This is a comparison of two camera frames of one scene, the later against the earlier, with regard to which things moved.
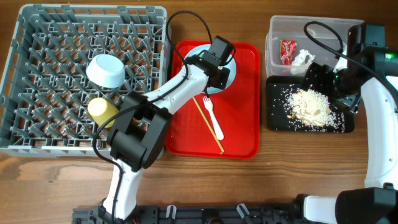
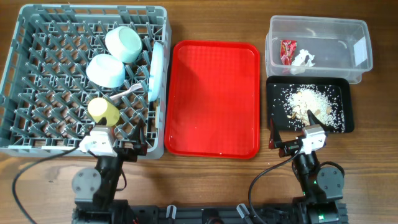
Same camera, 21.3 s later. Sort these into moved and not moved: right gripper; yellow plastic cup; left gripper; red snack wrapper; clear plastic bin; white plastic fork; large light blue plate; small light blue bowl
Moved: white plastic fork; large light blue plate; right gripper; left gripper
Not moved: red snack wrapper; clear plastic bin; yellow plastic cup; small light blue bowl
